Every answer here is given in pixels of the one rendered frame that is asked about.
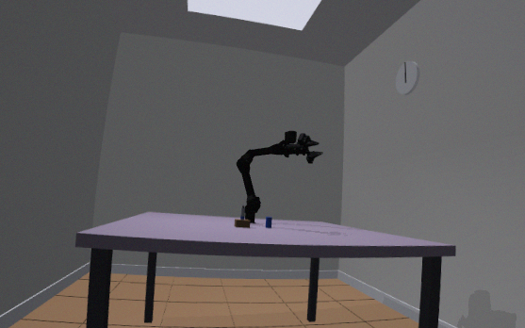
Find tan square block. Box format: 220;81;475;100
234;220;250;227

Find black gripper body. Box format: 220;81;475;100
293;133;314;164

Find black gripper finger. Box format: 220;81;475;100
304;136;320;147
310;150;323;161

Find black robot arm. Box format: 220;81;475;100
237;131;297;224

